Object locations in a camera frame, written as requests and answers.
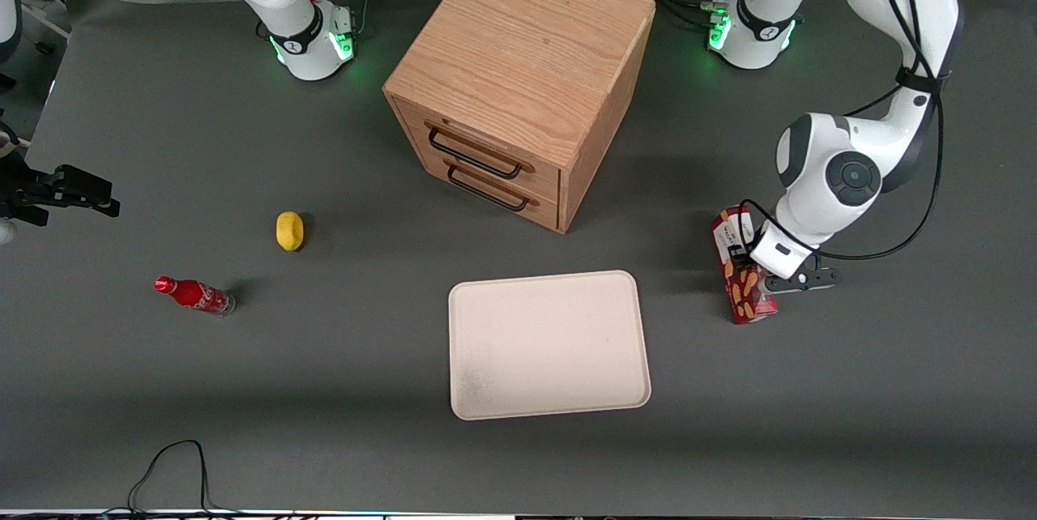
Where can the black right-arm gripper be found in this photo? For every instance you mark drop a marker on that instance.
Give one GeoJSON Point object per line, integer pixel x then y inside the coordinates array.
{"type": "Point", "coordinates": [24, 189]}

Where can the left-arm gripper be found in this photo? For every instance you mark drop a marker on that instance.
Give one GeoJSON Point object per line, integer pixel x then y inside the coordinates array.
{"type": "Point", "coordinates": [742, 249]}

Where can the red cookie box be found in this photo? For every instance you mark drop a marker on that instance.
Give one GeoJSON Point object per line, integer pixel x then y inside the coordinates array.
{"type": "Point", "coordinates": [749, 301]}

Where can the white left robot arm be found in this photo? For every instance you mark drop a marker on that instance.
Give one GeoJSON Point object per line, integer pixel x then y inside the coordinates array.
{"type": "Point", "coordinates": [818, 180]}

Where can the beige plastic tray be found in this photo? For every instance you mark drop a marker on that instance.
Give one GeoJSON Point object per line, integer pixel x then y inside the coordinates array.
{"type": "Point", "coordinates": [543, 342]}

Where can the red cola bottle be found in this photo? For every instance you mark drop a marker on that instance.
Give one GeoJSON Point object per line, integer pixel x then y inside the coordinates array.
{"type": "Point", "coordinates": [194, 294]}

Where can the wooden drawer front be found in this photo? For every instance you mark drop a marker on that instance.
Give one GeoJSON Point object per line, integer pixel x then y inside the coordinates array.
{"type": "Point", "coordinates": [544, 210]}
{"type": "Point", "coordinates": [543, 180]}

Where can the yellow lemon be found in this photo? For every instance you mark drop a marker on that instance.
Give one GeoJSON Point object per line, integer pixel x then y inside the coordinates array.
{"type": "Point", "coordinates": [289, 230]}

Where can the wooden drawer cabinet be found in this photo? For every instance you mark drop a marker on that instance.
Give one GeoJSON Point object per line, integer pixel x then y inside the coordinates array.
{"type": "Point", "coordinates": [518, 42]}

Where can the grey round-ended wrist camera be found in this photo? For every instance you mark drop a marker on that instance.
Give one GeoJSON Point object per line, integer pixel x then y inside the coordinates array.
{"type": "Point", "coordinates": [802, 281]}

